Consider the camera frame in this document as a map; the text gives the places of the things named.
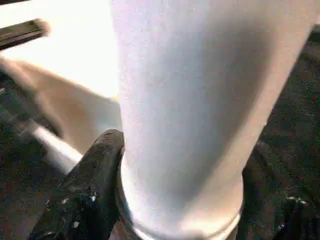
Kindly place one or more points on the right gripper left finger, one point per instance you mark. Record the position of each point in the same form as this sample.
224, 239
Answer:
85, 195

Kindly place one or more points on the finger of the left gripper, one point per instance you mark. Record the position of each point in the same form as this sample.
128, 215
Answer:
22, 32

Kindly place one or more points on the white plastic table top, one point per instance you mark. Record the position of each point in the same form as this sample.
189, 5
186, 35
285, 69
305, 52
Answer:
75, 50

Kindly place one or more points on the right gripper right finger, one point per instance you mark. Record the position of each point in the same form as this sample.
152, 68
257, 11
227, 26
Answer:
285, 205

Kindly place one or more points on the white plastic table leg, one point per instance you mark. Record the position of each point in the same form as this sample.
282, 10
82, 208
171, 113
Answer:
200, 100

